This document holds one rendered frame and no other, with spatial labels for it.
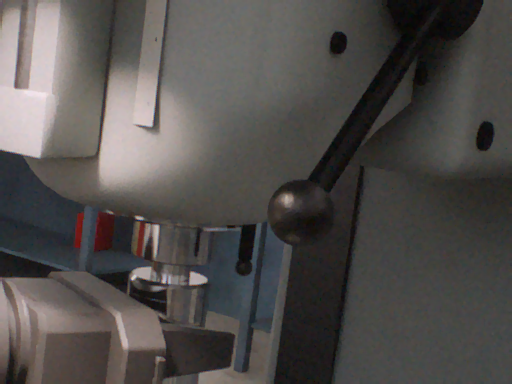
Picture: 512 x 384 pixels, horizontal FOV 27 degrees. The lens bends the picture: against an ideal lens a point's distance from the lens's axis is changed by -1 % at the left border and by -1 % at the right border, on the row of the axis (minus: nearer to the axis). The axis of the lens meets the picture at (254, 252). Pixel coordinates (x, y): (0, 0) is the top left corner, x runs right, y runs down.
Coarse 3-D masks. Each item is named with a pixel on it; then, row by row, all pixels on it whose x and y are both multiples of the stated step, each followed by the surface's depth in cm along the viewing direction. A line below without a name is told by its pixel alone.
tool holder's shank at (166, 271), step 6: (156, 264) 60; (162, 264) 60; (168, 264) 60; (150, 270) 61; (156, 270) 60; (162, 270) 60; (168, 270) 60; (174, 270) 60; (180, 270) 60; (186, 270) 60; (156, 276) 60; (162, 276) 60; (168, 276) 60; (174, 276) 60; (180, 276) 60; (186, 276) 60
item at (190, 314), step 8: (136, 296) 60; (144, 304) 59; (152, 304) 59; (160, 304) 59; (168, 304) 59; (176, 304) 59; (184, 304) 59; (192, 304) 60; (200, 304) 60; (160, 312) 59; (168, 312) 59; (176, 312) 59; (184, 312) 59; (192, 312) 60; (200, 312) 60; (160, 320) 59; (168, 320) 59; (176, 320) 59; (184, 320) 60; (192, 320) 60; (200, 320) 60; (184, 376) 60; (192, 376) 61
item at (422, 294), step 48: (336, 192) 97; (384, 192) 95; (432, 192) 92; (480, 192) 89; (336, 240) 97; (384, 240) 95; (432, 240) 92; (480, 240) 90; (288, 288) 101; (336, 288) 98; (384, 288) 95; (432, 288) 93; (480, 288) 90; (288, 336) 101; (336, 336) 98; (384, 336) 96; (432, 336) 93; (480, 336) 90
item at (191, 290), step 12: (132, 276) 60; (144, 276) 60; (192, 276) 62; (132, 288) 60; (144, 288) 59; (156, 288) 59; (168, 288) 59; (180, 288) 59; (192, 288) 59; (204, 288) 60; (168, 300) 59; (180, 300) 59; (192, 300) 60; (204, 300) 60
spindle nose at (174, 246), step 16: (144, 224) 59; (144, 240) 59; (160, 240) 58; (176, 240) 58; (192, 240) 59; (208, 240) 59; (144, 256) 59; (160, 256) 59; (176, 256) 59; (192, 256) 59; (208, 256) 60
